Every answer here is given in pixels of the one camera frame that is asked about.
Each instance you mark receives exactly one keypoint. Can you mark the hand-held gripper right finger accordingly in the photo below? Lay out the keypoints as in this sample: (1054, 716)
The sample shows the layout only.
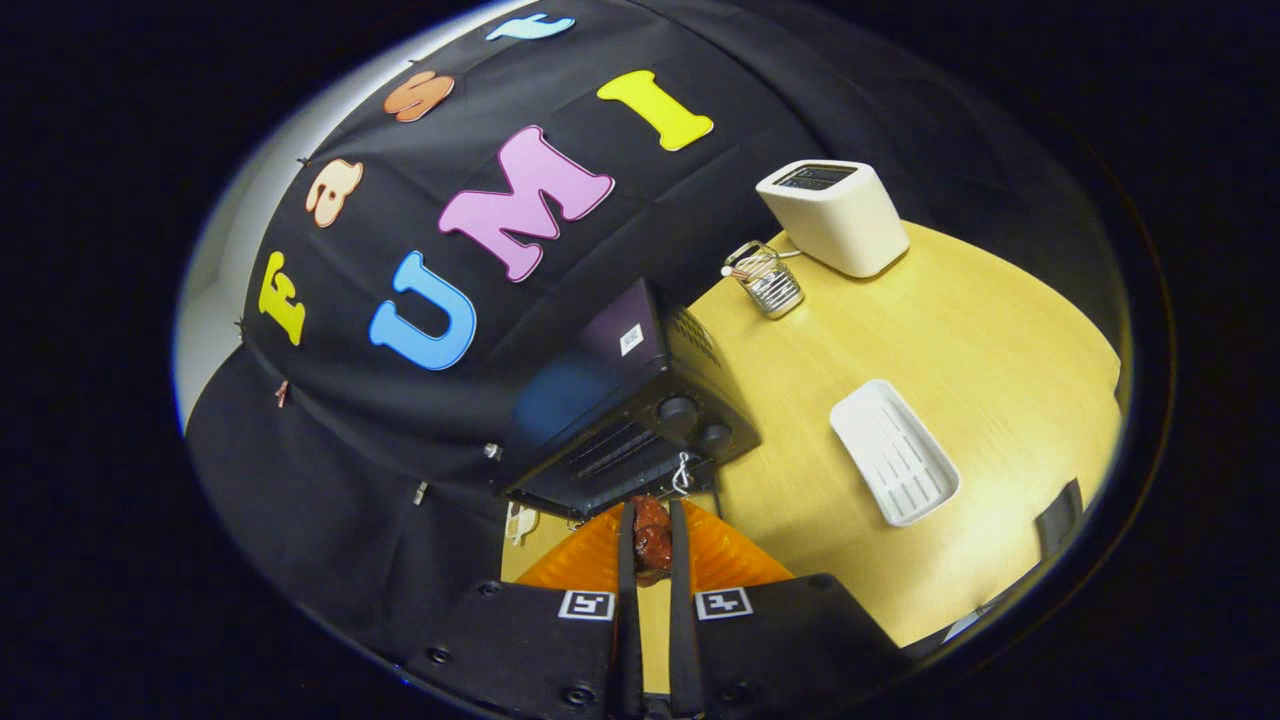
(682, 640)

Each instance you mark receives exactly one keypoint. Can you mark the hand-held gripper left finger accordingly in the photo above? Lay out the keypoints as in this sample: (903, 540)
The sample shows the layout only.
(627, 640)

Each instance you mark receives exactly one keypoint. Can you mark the red meat steak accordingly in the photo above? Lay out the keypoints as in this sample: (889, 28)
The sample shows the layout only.
(652, 545)

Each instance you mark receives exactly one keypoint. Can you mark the black toaster oven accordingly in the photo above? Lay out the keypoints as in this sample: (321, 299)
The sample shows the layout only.
(620, 390)

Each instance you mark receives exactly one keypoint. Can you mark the white bread toaster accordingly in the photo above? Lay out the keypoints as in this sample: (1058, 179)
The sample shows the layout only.
(850, 225)

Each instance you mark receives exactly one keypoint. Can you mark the white rectangular tray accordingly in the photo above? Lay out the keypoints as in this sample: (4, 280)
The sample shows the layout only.
(895, 455)

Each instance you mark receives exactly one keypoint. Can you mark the black backdrop cloth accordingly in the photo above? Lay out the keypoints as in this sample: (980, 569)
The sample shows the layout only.
(400, 450)

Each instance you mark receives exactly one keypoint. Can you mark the small pink clip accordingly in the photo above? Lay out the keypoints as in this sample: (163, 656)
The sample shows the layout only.
(282, 393)

